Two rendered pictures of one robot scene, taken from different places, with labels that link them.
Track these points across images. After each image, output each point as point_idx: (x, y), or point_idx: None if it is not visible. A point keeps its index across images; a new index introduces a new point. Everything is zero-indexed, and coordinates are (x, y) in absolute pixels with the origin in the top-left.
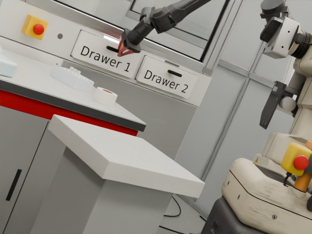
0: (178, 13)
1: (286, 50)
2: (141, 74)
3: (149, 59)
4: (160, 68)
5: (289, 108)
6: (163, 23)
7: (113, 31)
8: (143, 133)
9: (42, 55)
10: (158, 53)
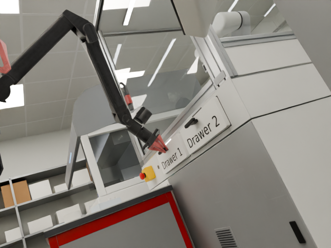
0: (111, 107)
1: None
2: (187, 147)
3: (181, 131)
4: (190, 128)
5: None
6: (117, 121)
7: (165, 137)
8: (236, 196)
9: (162, 185)
10: (184, 118)
